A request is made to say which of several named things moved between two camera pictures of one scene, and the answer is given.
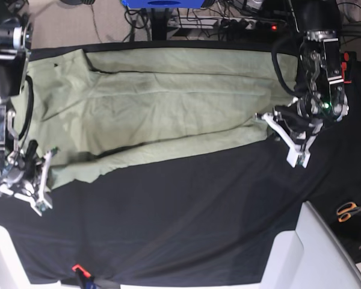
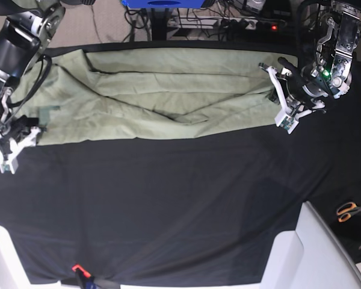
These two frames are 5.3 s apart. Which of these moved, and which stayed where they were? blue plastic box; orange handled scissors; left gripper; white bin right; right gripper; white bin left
Moved: left gripper; right gripper
Stayed: orange handled scissors; white bin left; blue plastic box; white bin right
